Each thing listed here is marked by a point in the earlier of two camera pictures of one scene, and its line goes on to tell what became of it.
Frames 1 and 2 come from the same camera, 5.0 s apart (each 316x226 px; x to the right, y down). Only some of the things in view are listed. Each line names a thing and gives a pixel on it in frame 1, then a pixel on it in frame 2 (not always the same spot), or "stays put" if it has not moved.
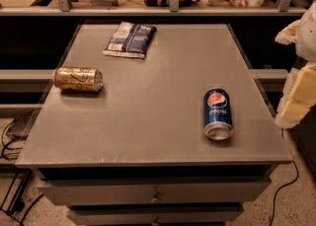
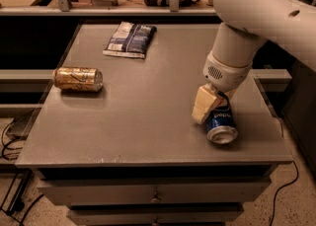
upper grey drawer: x=153 y=192 stays put
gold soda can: x=78 y=78 stays put
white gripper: x=307 y=40 -> x=226 y=74
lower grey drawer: x=153 y=215 stays put
